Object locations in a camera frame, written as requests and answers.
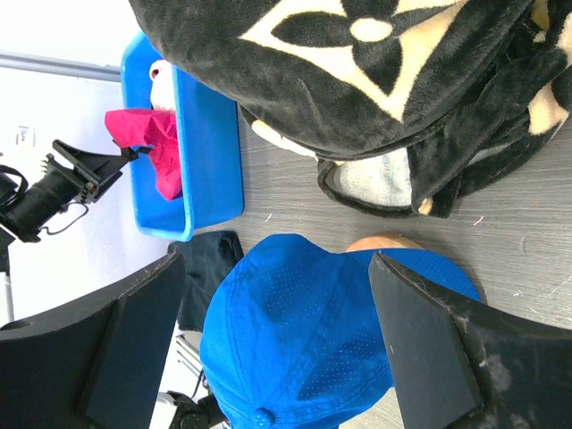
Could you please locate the magenta cap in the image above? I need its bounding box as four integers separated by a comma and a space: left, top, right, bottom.
104, 108, 182, 201

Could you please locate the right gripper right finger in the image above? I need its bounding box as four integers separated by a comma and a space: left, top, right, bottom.
369, 250, 571, 428

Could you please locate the left aluminium frame post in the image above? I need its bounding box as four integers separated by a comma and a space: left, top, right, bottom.
1, 51, 121, 82

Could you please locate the blue plastic bin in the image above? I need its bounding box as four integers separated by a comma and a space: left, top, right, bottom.
120, 29, 246, 243

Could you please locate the black patterned plush blanket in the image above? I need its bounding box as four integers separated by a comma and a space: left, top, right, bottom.
130, 0, 571, 218

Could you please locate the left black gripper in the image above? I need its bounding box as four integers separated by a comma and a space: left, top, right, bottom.
1, 139, 134, 243

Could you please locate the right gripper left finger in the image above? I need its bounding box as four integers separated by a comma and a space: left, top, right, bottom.
1, 254, 185, 428

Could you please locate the blue cap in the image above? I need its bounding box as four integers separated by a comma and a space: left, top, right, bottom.
200, 234, 478, 428

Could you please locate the pink cap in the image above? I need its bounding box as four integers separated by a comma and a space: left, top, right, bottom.
149, 60, 175, 112

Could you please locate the wooden hat stand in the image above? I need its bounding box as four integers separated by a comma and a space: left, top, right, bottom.
345, 233, 423, 252

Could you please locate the navy blue cloth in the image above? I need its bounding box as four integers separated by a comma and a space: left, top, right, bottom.
168, 231, 244, 332

